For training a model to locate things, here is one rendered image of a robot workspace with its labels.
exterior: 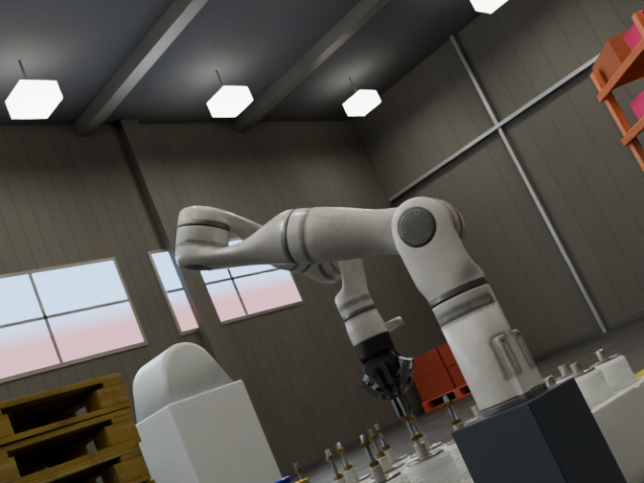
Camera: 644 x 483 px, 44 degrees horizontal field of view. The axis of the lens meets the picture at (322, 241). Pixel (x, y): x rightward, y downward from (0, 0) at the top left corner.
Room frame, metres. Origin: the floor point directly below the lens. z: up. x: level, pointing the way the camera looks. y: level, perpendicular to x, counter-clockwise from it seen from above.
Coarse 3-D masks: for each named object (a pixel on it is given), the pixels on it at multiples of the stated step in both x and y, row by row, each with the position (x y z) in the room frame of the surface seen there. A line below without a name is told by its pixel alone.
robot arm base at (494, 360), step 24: (480, 288) 1.15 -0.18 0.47; (456, 312) 1.15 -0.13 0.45; (480, 312) 1.14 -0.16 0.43; (456, 336) 1.16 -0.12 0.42; (480, 336) 1.14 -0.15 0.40; (504, 336) 1.15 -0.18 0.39; (456, 360) 1.18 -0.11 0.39; (480, 360) 1.15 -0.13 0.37; (504, 360) 1.14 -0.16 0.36; (528, 360) 1.17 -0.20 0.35; (480, 384) 1.16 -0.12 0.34; (504, 384) 1.14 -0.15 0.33; (528, 384) 1.15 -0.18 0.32; (480, 408) 1.18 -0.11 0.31; (504, 408) 1.15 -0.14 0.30
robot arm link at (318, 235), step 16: (304, 208) 1.26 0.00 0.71; (320, 208) 1.24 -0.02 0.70; (336, 208) 1.25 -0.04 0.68; (352, 208) 1.25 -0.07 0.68; (288, 224) 1.24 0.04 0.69; (304, 224) 1.23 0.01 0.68; (320, 224) 1.22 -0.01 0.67; (336, 224) 1.23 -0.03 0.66; (352, 224) 1.23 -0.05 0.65; (368, 224) 1.24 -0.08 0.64; (384, 224) 1.24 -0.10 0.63; (464, 224) 1.21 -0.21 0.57; (288, 240) 1.24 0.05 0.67; (304, 240) 1.23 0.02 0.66; (320, 240) 1.23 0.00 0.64; (336, 240) 1.23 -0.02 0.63; (352, 240) 1.24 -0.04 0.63; (368, 240) 1.24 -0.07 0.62; (384, 240) 1.24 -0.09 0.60; (304, 256) 1.25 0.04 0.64; (320, 256) 1.25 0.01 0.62; (336, 256) 1.25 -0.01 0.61; (352, 256) 1.26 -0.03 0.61; (368, 256) 1.27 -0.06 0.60
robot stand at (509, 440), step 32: (576, 384) 1.19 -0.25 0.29; (512, 416) 1.11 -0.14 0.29; (544, 416) 1.11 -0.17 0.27; (576, 416) 1.16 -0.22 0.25; (480, 448) 1.16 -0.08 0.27; (512, 448) 1.13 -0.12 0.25; (544, 448) 1.09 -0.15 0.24; (576, 448) 1.13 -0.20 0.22; (608, 448) 1.19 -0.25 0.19; (480, 480) 1.17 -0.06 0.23; (512, 480) 1.14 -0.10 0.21; (544, 480) 1.11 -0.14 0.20; (576, 480) 1.11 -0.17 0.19; (608, 480) 1.16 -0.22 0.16
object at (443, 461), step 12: (444, 456) 1.55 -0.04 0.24; (408, 468) 1.56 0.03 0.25; (420, 468) 1.54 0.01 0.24; (432, 468) 1.53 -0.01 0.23; (444, 468) 1.54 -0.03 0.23; (456, 468) 1.57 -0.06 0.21; (420, 480) 1.54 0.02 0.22; (432, 480) 1.53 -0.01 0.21; (444, 480) 1.54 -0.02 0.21; (456, 480) 1.55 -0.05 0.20
